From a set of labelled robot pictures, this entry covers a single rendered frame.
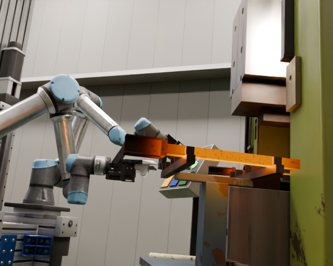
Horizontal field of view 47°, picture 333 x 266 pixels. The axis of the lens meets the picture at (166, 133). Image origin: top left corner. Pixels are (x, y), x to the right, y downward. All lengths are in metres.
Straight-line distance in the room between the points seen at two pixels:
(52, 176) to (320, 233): 1.31
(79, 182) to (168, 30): 4.09
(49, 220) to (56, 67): 4.34
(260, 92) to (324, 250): 0.71
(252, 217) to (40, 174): 1.08
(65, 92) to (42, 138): 4.26
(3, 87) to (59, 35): 4.39
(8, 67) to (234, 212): 1.23
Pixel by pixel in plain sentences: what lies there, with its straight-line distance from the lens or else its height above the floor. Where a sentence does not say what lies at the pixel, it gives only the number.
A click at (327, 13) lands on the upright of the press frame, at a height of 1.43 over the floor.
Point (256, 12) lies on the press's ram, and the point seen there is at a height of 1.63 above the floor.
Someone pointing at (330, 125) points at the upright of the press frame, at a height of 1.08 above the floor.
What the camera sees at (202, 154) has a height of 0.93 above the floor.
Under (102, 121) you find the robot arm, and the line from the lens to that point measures 1.84.
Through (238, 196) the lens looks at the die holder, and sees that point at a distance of 1.32.
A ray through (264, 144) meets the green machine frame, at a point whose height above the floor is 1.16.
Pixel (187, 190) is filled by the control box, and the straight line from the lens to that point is 1.92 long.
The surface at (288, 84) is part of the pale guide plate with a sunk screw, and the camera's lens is 1.40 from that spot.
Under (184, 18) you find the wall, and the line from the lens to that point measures 5.40.
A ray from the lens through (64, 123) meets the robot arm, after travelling 1.65.
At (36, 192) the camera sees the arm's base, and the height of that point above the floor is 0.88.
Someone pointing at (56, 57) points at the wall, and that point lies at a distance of 6.11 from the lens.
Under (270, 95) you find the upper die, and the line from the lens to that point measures 1.58.
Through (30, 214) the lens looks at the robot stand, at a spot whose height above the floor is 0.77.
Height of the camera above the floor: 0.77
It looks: 14 degrees up
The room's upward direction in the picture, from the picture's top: 5 degrees clockwise
